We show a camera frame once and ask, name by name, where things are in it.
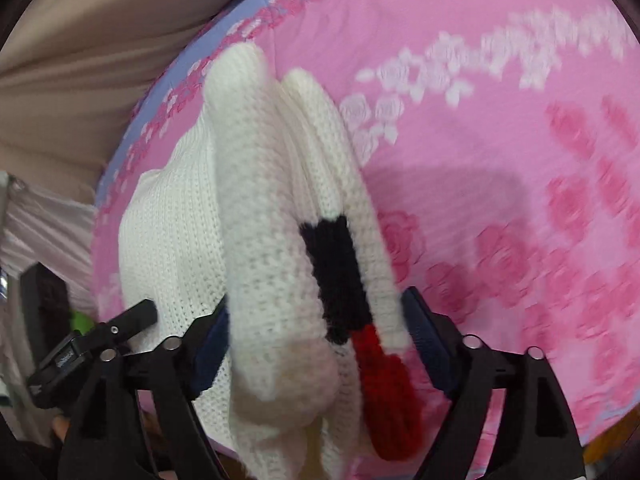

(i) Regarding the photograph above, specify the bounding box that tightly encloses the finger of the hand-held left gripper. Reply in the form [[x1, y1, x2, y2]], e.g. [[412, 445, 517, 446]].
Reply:
[[97, 299, 158, 347]]

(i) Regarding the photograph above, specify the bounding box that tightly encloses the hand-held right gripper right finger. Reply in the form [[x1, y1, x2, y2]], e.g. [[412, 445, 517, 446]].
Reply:
[[400, 286, 587, 480]]

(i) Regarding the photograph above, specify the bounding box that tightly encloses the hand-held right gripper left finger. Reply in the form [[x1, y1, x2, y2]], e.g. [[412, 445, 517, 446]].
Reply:
[[57, 295, 232, 480]]

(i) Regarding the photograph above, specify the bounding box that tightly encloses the white red black knit sweater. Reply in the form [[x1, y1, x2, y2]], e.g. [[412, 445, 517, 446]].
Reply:
[[118, 41, 427, 480]]

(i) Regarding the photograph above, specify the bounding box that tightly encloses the dark rectangular object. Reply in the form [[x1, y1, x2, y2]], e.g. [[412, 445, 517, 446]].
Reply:
[[19, 263, 72, 358]]

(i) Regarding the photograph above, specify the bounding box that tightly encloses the white satin curtain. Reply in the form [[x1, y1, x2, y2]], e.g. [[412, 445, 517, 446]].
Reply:
[[0, 172, 99, 321]]

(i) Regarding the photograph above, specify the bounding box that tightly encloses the pink floral bedsheet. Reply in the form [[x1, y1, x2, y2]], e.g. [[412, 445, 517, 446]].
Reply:
[[90, 0, 640, 480]]

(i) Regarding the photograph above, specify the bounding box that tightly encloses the beige cloth drape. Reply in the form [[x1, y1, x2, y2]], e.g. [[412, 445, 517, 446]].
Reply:
[[0, 0, 306, 207]]

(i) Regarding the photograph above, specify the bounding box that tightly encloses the wooden bed frame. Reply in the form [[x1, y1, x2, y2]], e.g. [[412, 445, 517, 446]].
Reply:
[[582, 425, 640, 468]]

